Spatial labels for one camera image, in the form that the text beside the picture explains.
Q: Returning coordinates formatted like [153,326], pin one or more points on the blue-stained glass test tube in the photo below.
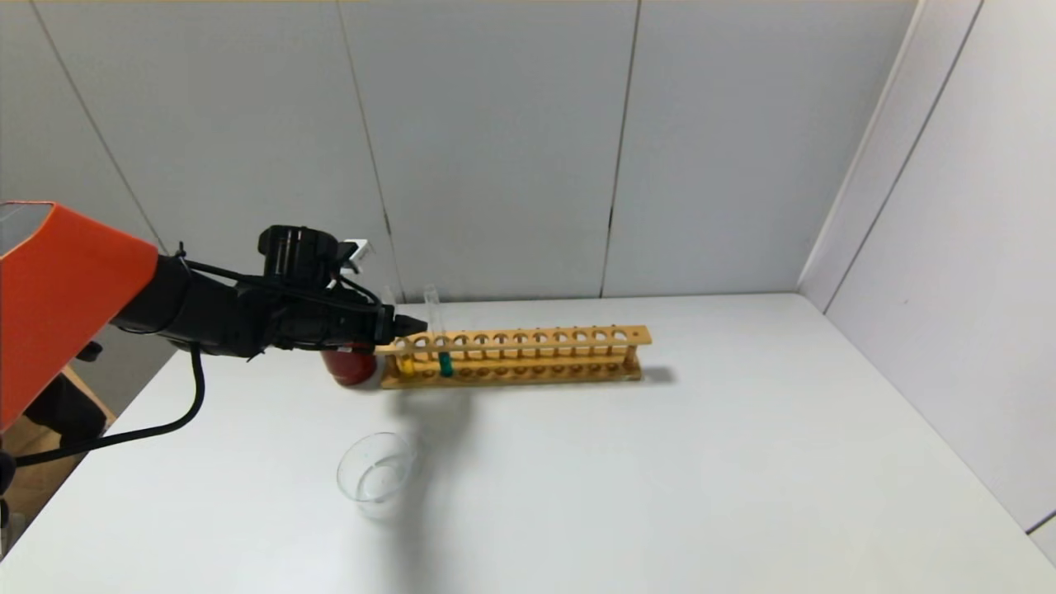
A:
[432,309]

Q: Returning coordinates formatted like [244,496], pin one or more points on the yellow pigment liquid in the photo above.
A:
[407,367]

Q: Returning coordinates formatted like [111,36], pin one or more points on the small clear glass beaker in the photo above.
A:
[379,478]

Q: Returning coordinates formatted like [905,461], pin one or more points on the blue pigment liquid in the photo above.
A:
[446,365]

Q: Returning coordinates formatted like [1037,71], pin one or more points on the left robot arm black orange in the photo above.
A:
[66,289]

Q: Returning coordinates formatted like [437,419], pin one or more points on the yellow-stained glass test tube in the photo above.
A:
[389,297]

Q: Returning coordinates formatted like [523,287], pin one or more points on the wooden test tube rack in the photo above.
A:
[536,338]

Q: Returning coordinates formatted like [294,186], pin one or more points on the red plastic cup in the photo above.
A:
[351,371]

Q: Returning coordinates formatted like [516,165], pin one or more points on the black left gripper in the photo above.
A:
[385,324]

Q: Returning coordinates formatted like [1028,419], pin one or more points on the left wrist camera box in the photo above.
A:
[297,252]

